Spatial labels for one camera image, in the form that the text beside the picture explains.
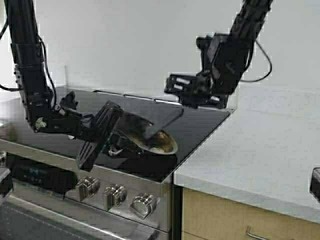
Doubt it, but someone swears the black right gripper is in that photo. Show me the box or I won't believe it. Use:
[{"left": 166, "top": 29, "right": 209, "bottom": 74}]
[{"left": 164, "top": 70, "right": 229, "bottom": 109}]

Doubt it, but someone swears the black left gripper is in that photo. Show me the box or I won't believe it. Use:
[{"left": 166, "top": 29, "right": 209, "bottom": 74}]
[{"left": 71, "top": 101, "right": 124, "bottom": 172}]

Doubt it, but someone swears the steel frying pan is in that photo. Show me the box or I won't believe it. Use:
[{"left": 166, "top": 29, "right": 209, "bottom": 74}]
[{"left": 103, "top": 111, "right": 183, "bottom": 157}]

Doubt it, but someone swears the black spatula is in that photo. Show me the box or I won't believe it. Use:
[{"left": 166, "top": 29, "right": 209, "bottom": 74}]
[{"left": 143, "top": 108, "right": 184, "bottom": 140}]

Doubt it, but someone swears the raw grey shrimp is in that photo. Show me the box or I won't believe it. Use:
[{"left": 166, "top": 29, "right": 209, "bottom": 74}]
[{"left": 156, "top": 131, "right": 168, "bottom": 142}]

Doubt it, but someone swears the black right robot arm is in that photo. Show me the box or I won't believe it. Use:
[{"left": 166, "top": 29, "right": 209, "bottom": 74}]
[{"left": 164, "top": 0, "right": 272, "bottom": 109}]

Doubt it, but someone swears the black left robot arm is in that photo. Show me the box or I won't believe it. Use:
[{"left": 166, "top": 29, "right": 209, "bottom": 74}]
[{"left": 4, "top": 0, "right": 124, "bottom": 172}]

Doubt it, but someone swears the stove knob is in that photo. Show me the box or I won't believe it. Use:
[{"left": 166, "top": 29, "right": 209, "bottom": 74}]
[
  {"left": 102, "top": 184, "right": 127, "bottom": 211},
  {"left": 75, "top": 176, "right": 100, "bottom": 202},
  {"left": 0, "top": 151, "right": 7, "bottom": 168},
  {"left": 129, "top": 193, "right": 157, "bottom": 220}
]

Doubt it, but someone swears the middle stove knob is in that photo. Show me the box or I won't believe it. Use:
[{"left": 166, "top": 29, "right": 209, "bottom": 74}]
[{"left": 102, "top": 184, "right": 127, "bottom": 211}]

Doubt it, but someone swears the stainless steel electric stove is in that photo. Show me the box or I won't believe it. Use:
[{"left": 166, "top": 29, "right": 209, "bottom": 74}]
[{"left": 0, "top": 90, "right": 229, "bottom": 240}]

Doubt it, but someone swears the right stove knob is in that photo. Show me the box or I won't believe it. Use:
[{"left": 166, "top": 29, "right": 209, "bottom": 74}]
[{"left": 129, "top": 193, "right": 157, "bottom": 220}]

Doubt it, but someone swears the far left stove knob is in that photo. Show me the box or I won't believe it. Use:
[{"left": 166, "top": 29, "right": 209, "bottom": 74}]
[{"left": 0, "top": 151, "right": 7, "bottom": 168}]

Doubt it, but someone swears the beige wooden cabinet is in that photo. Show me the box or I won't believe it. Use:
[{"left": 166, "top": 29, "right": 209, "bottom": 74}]
[{"left": 181, "top": 188, "right": 320, "bottom": 240}]

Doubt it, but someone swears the black device at right edge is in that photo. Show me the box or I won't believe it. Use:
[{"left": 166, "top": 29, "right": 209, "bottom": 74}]
[{"left": 309, "top": 167, "right": 320, "bottom": 202}]

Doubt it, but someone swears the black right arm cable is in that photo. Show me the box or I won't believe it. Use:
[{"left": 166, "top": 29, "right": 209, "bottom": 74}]
[{"left": 239, "top": 39, "right": 273, "bottom": 83}]

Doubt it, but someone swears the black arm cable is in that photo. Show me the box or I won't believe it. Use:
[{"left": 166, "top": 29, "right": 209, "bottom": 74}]
[
  {"left": 0, "top": 17, "right": 58, "bottom": 106},
  {"left": 239, "top": 39, "right": 273, "bottom": 83}
]

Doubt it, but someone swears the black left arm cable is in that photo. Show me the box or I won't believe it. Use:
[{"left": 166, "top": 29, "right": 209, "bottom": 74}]
[{"left": 0, "top": 17, "right": 58, "bottom": 106}]

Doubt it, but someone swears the metal drawer handle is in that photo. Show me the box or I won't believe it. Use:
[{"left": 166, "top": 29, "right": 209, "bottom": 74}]
[{"left": 246, "top": 226, "right": 269, "bottom": 240}]

